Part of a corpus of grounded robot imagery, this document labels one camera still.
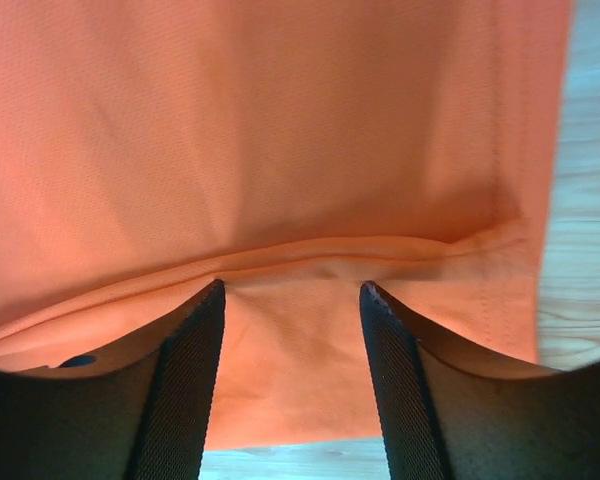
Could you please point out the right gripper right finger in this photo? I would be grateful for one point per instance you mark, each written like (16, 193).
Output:
(450, 408)

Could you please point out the orange t shirt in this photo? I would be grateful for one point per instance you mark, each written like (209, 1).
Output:
(293, 149)

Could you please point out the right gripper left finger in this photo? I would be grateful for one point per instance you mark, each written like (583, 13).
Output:
(136, 408)

